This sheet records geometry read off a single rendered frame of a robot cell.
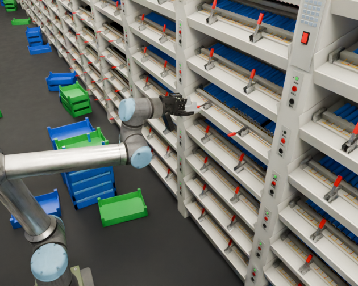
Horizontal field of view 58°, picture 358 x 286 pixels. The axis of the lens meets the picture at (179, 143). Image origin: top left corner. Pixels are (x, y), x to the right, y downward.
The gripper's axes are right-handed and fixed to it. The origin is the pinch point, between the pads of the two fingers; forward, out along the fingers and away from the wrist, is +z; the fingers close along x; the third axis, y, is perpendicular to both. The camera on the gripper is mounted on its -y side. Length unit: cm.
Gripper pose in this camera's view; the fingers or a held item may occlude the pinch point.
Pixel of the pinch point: (196, 109)
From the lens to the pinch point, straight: 151.0
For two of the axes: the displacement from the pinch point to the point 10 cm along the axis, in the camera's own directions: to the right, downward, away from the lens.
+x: -5.0, -4.9, 7.1
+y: 1.8, -8.6, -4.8
